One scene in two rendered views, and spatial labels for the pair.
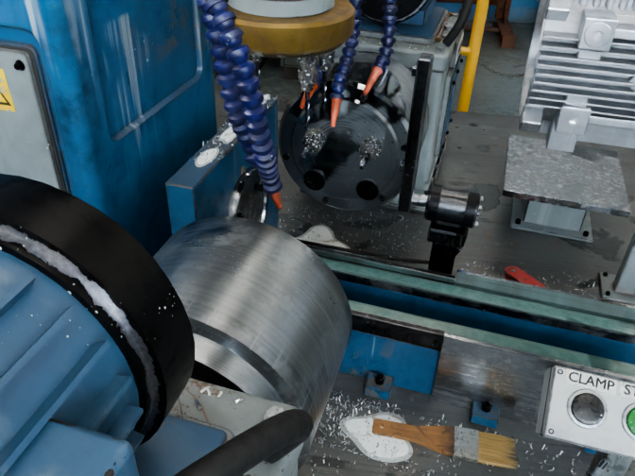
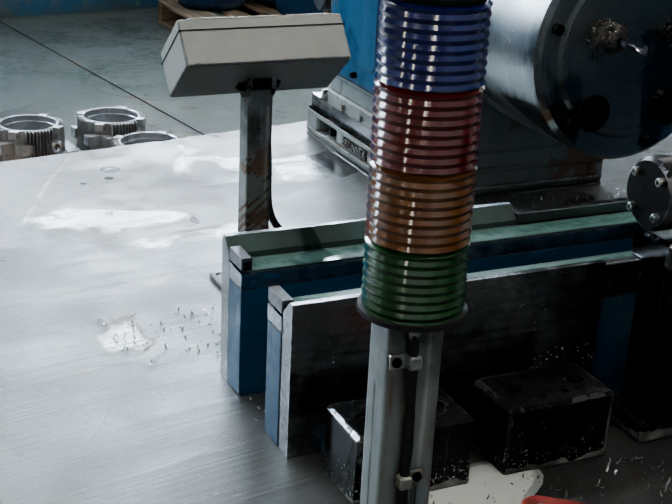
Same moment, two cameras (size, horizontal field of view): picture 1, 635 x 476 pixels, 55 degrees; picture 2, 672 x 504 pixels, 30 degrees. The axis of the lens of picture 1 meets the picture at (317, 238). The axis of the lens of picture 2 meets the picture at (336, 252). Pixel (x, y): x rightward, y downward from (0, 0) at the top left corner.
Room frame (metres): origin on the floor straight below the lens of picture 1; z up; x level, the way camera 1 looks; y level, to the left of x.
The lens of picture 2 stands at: (1.36, -1.05, 1.33)
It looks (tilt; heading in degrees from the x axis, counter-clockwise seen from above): 22 degrees down; 139
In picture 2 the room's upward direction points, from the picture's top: 3 degrees clockwise
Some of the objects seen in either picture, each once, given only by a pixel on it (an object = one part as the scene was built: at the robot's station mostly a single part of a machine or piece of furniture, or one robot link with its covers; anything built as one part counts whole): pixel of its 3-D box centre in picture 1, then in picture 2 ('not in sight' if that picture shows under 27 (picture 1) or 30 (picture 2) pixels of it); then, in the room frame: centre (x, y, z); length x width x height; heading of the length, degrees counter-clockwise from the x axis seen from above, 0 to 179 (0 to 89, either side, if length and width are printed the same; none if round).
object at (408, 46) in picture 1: (385, 99); not in sight; (1.32, -0.14, 0.99); 0.35 x 0.31 x 0.37; 164
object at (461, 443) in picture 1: (444, 439); not in sight; (0.54, -0.19, 0.80); 0.21 x 0.05 x 0.01; 79
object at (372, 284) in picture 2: not in sight; (414, 273); (0.89, -0.58, 1.05); 0.06 x 0.06 x 0.04
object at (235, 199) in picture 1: (249, 214); not in sight; (0.78, 0.11, 1.02); 0.15 x 0.02 x 0.15; 164
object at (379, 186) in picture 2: not in sight; (420, 198); (0.89, -0.58, 1.10); 0.06 x 0.06 x 0.04
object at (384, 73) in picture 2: not in sight; (432, 38); (0.89, -0.58, 1.19); 0.06 x 0.06 x 0.04
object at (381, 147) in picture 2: not in sight; (426, 120); (0.89, -0.58, 1.14); 0.06 x 0.06 x 0.04
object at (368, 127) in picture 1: (360, 123); not in sight; (1.07, -0.07, 1.04); 0.41 x 0.25 x 0.25; 164
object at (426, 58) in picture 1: (415, 138); not in sight; (0.85, -0.14, 1.12); 0.04 x 0.03 x 0.26; 74
